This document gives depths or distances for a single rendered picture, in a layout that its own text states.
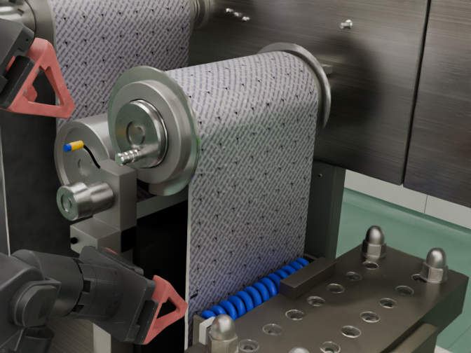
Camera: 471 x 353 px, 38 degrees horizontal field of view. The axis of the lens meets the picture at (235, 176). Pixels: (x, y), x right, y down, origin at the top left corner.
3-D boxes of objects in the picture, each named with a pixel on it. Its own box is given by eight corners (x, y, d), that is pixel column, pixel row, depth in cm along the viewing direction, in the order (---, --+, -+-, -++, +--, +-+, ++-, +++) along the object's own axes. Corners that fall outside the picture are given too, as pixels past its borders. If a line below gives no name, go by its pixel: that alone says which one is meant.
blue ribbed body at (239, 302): (193, 333, 82) (194, 309, 81) (298, 272, 97) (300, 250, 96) (214, 346, 80) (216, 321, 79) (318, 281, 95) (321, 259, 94)
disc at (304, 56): (244, 141, 101) (241, 39, 97) (246, 140, 101) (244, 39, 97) (328, 156, 92) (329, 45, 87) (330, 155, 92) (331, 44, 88)
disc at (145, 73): (112, 183, 83) (101, 61, 79) (115, 182, 83) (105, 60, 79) (200, 207, 74) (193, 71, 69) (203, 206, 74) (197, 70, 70)
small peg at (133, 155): (112, 156, 74) (119, 152, 73) (132, 150, 76) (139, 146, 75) (117, 168, 74) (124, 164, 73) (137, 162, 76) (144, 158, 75)
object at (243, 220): (184, 321, 81) (188, 177, 74) (300, 257, 98) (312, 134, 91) (187, 323, 81) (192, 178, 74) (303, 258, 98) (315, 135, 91)
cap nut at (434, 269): (415, 277, 94) (420, 247, 92) (427, 267, 96) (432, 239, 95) (439, 286, 91) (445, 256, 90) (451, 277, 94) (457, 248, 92)
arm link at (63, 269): (39, 260, 58) (2, 239, 61) (11, 337, 57) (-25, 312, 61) (98, 269, 63) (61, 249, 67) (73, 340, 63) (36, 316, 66)
